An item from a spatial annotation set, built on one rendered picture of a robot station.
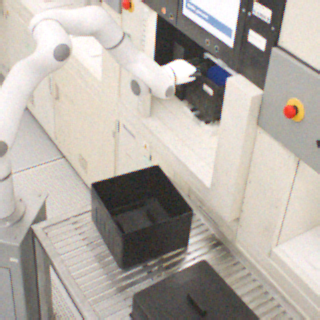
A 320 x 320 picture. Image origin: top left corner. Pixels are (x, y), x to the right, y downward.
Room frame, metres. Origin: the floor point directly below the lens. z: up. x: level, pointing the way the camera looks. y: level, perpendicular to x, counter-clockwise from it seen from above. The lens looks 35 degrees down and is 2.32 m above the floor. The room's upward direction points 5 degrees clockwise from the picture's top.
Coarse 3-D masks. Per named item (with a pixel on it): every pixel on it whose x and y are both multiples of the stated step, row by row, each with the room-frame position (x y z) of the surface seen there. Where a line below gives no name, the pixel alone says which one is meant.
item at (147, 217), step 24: (144, 168) 1.65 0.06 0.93; (96, 192) 1.50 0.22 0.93; (120, 192) 1.60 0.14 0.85; (144, 192) 1.66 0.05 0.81; (168, 192) 1.60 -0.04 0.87; (96, 216) 1.49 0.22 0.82; (120, 216) 1.56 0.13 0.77; (144, 216) 1.57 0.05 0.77; (168, 216) 1.58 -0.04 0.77; (120, 240) 1.32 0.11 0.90; (144, 240) 1.35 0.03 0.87; (168, 240) 1.40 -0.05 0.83; (120, 264) 1.31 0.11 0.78
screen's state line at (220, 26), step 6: (186, 0) 1.85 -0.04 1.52; (186, 6) 1.85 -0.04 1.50; (192, 6) 1.82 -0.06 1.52; (192, 12) 1.82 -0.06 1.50; (198, 12) 1.80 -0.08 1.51; (204, 12) 1.77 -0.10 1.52; (204, 18) 1.77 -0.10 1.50; (210, 18) 1.74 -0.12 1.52; (210, 24) 1.74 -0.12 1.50; (216, 24) 1.71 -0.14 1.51; (222, 24) 1.69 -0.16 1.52; (222, 30) 1.69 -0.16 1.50; (228, 30) 1.66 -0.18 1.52; (228, 36) 1.66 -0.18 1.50
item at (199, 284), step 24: (192, 264) 1.28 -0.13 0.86; (144, 288) 1.16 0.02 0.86; (168, 288) 1.17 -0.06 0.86; (192, 288) 1.18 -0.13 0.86; (216, 288) 1.19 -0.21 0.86; (144, 312) 1.08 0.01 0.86; (168, 312) 1.08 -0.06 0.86; (192, 312) 1.09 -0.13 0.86; (216, 312) 1.10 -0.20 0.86; (240, 312) 1.10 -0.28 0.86
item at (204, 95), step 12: (204, 60) 2.19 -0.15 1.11; (216, 60) 2.15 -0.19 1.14; (204, 72) 2.18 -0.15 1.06; (192, 84) 2.10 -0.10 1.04; (204, 84) 2.04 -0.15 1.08; (192, 96) 2.10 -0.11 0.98; (204, 96) 2.03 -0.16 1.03; (216, 96) 1.97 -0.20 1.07; (204, 108) 2.03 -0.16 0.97; (216, 108) 1.97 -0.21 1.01; (216, 120) 2.04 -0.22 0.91
